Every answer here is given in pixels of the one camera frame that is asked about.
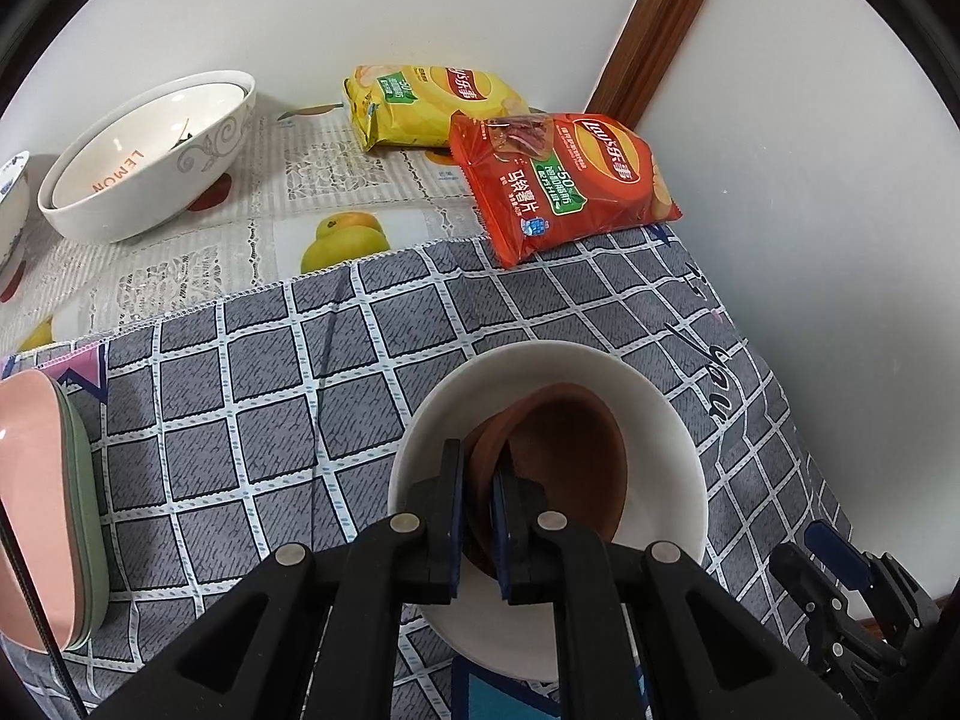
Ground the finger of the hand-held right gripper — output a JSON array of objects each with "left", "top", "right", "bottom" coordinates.
[
  {"left": 806, "top": 521, "right": 938, "bottom": 638},
  {"left": 770, "top": 544, "right": 901, "bottom": 683}
]

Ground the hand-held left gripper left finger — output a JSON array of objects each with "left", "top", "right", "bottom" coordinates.
[{"left": 90, "top": 439, "right": 470, "bottom": 720}]

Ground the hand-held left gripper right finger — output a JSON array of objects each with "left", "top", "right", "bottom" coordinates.
[{"left": 489, "top": 465, "right": 860, "bottom": 720}]

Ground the brown bowl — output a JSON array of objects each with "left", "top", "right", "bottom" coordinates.
[{"left": 465, "top": 382, "right": 627, "bottom": 578}]

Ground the green plate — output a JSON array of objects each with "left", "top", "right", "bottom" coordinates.
[{"left": 56, "top": 382, "right": 112, "bottom": 650}]

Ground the pink plate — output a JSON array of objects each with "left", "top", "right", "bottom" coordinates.
[{"left": 0, "top": 369, "right": 91, "bottom": 653}]

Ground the grey checked cloth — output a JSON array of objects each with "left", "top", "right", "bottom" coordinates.
[{"left": 0, "top": 221, "right": 852, "bottom": 720}]

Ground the red chip bag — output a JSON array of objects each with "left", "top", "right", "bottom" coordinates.
[{"left": 448, "top": 111, "right": 683, "bottom": 269}]

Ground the white lace fruit print tablecloth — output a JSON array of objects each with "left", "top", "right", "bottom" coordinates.
[{"left": 0, "top": 101, "right": 488, "bottom": 361}]

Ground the yellow chip bag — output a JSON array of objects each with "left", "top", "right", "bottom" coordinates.
[{"left": 343, "top": 64, "right": 530, "bottom": 152}]

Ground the large white bowl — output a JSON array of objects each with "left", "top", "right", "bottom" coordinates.
[{"left": 37, "top": 71, "right": 257, "bottom": 243}]

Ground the rabbit print white plate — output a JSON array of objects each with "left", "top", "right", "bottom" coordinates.
[{"left": 49, "top": 82, "right": 248, "bottom": 209}]

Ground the blue and white patterned bowl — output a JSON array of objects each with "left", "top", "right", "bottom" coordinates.
[{"left": 0, "top": 150, "right": 32, "bottom": 271}]

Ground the black cable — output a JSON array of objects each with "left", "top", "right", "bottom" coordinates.
[{"left": 0, "top": 502, "right": 85, "bottom": 720}]

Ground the brown wooden door frame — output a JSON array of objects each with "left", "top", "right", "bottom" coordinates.
[{"left": 589, "top": 0, "right": 732, "bottom": 128}]

